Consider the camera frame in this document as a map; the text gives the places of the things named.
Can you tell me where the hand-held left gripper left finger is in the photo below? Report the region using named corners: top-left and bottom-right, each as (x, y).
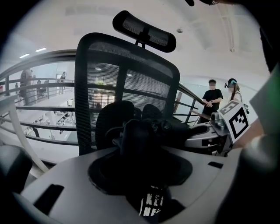
top-left (21, 147), bottom-right (140, 224)

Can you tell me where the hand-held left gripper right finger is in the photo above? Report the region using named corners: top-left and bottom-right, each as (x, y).
top-left (159, 146), bottom-right (236, 224)

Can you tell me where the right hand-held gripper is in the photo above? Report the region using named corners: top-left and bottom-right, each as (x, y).
top-left (185, 100), bottom-right (250, 157)

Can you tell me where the black mesh office chair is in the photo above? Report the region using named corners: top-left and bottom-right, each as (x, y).
top-left (0, 10), bottom-right (182, 197)

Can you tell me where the person's right forearm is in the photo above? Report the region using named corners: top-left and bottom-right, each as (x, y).
top-left (231, 119), bottom-right (267, 150)

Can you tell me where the black curved metal railing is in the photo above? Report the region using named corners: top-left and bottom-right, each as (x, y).
top-left (0, 49), bottom-right (207, 147)

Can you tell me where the person's black shirt torso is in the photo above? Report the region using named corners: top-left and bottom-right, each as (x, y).
top-left (259, 25), bottom-right (280, 74)

